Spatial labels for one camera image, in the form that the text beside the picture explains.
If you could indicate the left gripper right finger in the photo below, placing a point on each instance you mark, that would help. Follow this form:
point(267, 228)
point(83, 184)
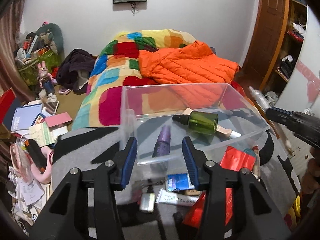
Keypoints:
point(195, 160)

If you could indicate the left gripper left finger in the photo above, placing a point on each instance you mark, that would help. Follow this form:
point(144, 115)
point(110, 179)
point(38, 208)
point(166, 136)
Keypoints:
point(124, 161)

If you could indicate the green pump spray bottle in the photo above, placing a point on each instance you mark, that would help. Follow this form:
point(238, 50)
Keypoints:
point(200, 122)

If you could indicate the cream tube with red band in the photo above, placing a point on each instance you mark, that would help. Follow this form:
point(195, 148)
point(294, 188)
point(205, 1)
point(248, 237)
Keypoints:
point(256, 167)

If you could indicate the silver white pen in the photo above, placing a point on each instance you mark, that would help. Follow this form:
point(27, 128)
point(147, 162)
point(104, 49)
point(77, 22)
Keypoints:
point(259, 98)

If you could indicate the blue white small box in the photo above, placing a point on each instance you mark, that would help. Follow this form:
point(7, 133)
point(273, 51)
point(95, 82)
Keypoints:
point(178, 182)

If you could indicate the red paper packet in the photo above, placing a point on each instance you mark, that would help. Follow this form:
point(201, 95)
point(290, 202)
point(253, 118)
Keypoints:
point(233, 161)

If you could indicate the small green white box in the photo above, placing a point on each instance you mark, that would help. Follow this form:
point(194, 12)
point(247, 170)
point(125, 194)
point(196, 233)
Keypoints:
point(147, 202)

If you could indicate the clear plastic storage bin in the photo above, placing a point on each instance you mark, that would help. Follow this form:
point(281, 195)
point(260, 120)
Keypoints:
point(146, 109)

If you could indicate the white green cream tube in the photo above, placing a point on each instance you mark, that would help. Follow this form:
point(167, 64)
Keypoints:
point(172, 198)

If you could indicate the teal tape roll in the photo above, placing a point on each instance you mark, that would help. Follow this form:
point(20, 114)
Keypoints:
point(249, 152)

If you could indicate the grey black fleece blanket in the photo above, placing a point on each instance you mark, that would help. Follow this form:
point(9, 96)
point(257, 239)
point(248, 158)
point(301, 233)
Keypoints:
point(87, 148)

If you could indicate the colourful patchwork blanket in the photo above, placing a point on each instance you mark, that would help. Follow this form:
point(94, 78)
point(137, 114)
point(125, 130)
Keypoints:
point(118, 65)

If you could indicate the wooden shelf unit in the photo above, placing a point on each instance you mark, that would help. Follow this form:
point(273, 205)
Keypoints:
point(292, 27)

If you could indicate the orange puffer jacket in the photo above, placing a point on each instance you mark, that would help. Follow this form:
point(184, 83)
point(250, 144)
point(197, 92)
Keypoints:
point(194, 63)

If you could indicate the wooden door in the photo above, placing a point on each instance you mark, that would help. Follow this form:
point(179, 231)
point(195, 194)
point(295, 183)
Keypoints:
point(265, 38)

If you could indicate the dark clothes pile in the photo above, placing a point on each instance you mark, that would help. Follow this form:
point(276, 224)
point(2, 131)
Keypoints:
point(75, 71)

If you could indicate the pink headphone stand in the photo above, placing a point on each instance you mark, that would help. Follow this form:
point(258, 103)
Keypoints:
point(32, 164)

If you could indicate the blue notebook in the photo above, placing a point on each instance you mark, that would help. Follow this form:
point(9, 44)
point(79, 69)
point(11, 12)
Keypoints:
point(24, 117)

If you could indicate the pink rabbit figure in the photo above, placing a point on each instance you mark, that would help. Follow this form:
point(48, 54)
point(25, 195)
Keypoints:
point(45, 78)

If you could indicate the red box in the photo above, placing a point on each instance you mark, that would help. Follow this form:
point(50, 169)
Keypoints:
point(5, 102)

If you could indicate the green cluttered storage basket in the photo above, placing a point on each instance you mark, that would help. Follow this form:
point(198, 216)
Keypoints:
point(28, 69)

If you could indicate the grey neck pillow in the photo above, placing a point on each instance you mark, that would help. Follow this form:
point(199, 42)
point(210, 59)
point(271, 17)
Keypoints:
point(51, 35)

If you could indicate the striped curtain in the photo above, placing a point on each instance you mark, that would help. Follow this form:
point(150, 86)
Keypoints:
point(11, 18)

